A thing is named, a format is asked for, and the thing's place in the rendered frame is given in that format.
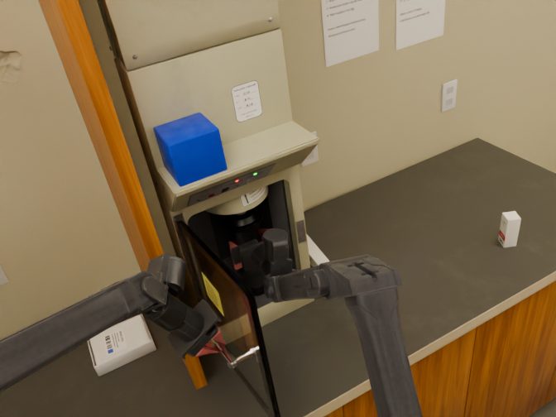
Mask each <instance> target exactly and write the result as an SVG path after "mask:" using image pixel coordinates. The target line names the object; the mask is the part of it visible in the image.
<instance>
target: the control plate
mask: <svg viewBox="0 0 556 417"><path fill-rule="evenodd" d="M275 164H276V163H275ZM275 164H272V165H269V166H267V167H264V168H261V169H259V170H255V171H253V172H251V173H249V174H246V175H243V176H240V177H238V178H236V179H233V180H229V181H227V182H225V183H222V184H220V185H216V186H214V187H212V188H209V189H206V190H204V191H201V192H198V193H197V194H192V195H190V197H189V202H188V205H187V207H189V206H191V205H194V204H197V203H199V202H202V201H204V200H206V199H210V198H209V195H211V194H215V195H214V196H217V195H219V194H223V193H225V192H223V193H221V192H222V190H223V189H226V188H227V187H229V189H228V191H229V190H232V189H236V188H238V187H237V186H236V185H238V184H239V187H240V186H243V185H246V184H249V183H251V182H253V181H255V180H257V178H256V177H257V176H259V179H261V178H264V177H266V176H268V174H269V173H270V171H271V170H272V168H273V167H274V165H275ZM255 173H257V174H256V175H253V174H255ZM236 180H239V181H238V182H235V181H236ZM247 180H249V183H247V182H246V181H247ZM226 192H227V191H226ZM198 199H200V201H197V202H196V200H198Z"/></svg>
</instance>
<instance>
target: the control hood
mask: <svg viewBox="0 0 556 417"><path fill-rule="evenodd" d="M318 144H319V138H318V137H316V136H315V135H314V134H312V133H311V132H309V131H307V130H306V129H304V128H303V127H301V126H300V125H298V124H297V123H295V122H293V121H290V122H286V123H284V124H281V125H279V126H276V127H272V128H270V129H267V130H265V131H262V132H258V133H256V134H253V135H250V136H248V137H244V138H242V139H239V140H236V141H232V142H230V143H228V144H225V145H223V151H224V155H225V160H226V163H227V169H226V170H225V171H222V172H219V173H217V174H215V175H211V176H209V177H206V178H204V179H201V180H198V181H195V182H193V183H191V184H188V185H185V186H182V187H180V186H179V185H178V184H177V183H176V181H175V180H174V178H173V177H172V176H171V175H170V173H169V172H168V170H167V169H166V168H165V167H164V166H162V167H160V168H158V170H157V172H158V175H159V177H160V181H161V185H162V188H163V191H164V194H165V198H166V201H167V204H168V207H169V209H170V211H171V212H173V213H174V212H177V211H179V210H181V209H185V208H188V207H187V205H188V202H189V197H190V195H192V194H197V193H198V192H201V191H204V190H206V189H209V188H212V187H214V186H216V185H220V184H222V183H225V182H227V181H229V180H233V179H236V178H238V177H240V176H243V175H246V174H249V173H251V172H253V171H255V170H259V169H261V168H264V167H267V166H269V165H272V164H275V163H276V164H275V165H274V167H273V168H272V170H271V171H270V173H269V174H268V176H269V175H273V174H275V173H277V172H279V171H282V170H285V169H288V168H290V167H292V166H294V165H298V164H300V163H302V162H303V161H304V160H305V159H306V157H307V156H308V155H309V154H310V153H311V151H312V150H313V149H314V148H315V147H316V146H317V145H318Z"/></svg>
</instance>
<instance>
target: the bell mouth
mask: <svg viewBox="0 0 556 417"><path fill-rule="evenodd" d="M267 194H268V186H265V187H262V188H260V189H257V190H254V191H252V192H250V193H248V194H244V195H242V196H240V197H237V198H235V199H231V200H229V201H227V202H225V203H222V204H219V205H217V206H214V207H212V208H209V209H206V210H205V211H207V212H209V213H214V214H219V215H230V214H236V213H242V212H246V211H247V210H250V209H253V208H255V207H256V206H257V205H258V204H260V203H261V202H262V201H263V200H264V199H265V198H266V196H267Z"/></svg>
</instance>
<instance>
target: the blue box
mask: <svg viewBox="0 0 556 417"><path fill-rule="evenodd" d="M153 130H154V133H155V136H156V141H157V144H158V147H159V150H160V153H161V158H162V160H163V163H164V167H165V168H166V169H167V170H168V172H169V173H170V175H171V176H172V177H173V178H174V180H175V181H176V183H177V184H178V185H179V186H180V187H182V186H185V185H188V184H191V183H193V182H195V181H198V180H201V179H204V178H206V177H209V176H211V175H215V174H217V173H219V172H222V171H225V170H226V169H227V163H226V160H225V155H224V151H223V144H222V141H221V137H220V132H219V129H218V128H217V127H216V126H215V125H214V124H212V123H211V122H210V121H209V120H208V119H207V118H206V117H205V116H204V115H203V114H202V113H195V114H192V115H189V116H187V117H183V118H180V119H177V120H174V121H172V122H168V123H164V124H161V125H159V126H156V127H153Z"/></svg>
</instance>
